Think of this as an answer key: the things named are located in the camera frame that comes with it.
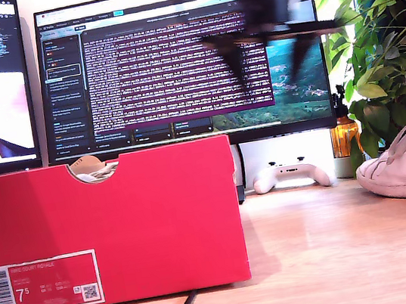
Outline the white game controller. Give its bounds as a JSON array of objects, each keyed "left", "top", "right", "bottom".
[{"left": 249, "top": 153, "right": 339, "bottom": 198}]

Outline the amber pump bottle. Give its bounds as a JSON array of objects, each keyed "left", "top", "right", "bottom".
[{"left": 323, "top": 82, "right": 364, "bottom": 160}]

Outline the green leafy houseplant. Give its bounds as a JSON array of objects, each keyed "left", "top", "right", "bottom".
[{"left": 315, "top": 0, "right": 406, "bottom": 178}]

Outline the wide black Huawei monitor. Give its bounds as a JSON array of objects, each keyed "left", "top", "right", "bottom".
[{"left": 23, "top": 0, "right": 347, "bottom": 231}]

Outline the red shoebox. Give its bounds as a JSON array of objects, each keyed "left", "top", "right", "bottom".
[{"left": 0, "top": 133, "right": 253, "bottom": 304}]

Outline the pale green pot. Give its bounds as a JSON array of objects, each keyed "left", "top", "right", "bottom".
[{"left": 332, "top": 152, "right": 369, "bottom": 181}]

